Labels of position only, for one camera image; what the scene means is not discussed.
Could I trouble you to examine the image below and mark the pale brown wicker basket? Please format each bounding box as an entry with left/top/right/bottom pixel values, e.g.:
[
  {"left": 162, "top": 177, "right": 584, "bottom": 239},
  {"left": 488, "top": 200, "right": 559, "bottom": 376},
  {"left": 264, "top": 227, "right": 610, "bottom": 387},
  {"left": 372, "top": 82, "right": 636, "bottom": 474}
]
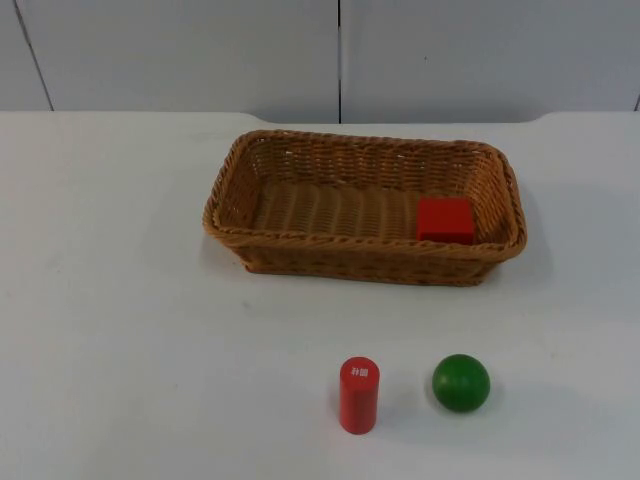
[{"left": 202, "top": 129, "right": 528, "bottom": 287}]

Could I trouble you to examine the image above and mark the red cylinder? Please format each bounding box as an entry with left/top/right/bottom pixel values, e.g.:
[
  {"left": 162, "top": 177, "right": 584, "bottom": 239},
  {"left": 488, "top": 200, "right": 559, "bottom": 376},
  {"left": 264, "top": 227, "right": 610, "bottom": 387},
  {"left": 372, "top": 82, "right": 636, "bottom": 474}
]
[{"left": 338, "top": 355, "right": 382, "bottom": 432}]

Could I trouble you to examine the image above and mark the red cube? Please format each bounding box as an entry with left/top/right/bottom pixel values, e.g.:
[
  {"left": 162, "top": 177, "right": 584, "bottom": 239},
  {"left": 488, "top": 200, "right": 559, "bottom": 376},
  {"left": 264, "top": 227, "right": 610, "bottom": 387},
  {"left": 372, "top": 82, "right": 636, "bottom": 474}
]
[{"left": 415, "top": 196, "right": 475, "bottom": 246}]

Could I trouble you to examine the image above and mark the green ball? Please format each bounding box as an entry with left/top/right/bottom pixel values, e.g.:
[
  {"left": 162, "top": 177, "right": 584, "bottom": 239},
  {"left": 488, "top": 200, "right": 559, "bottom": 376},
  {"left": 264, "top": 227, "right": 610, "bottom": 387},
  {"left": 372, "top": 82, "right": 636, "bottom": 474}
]
[{"left": 431, "top": 353, "right": 492, "bottom": 414}]

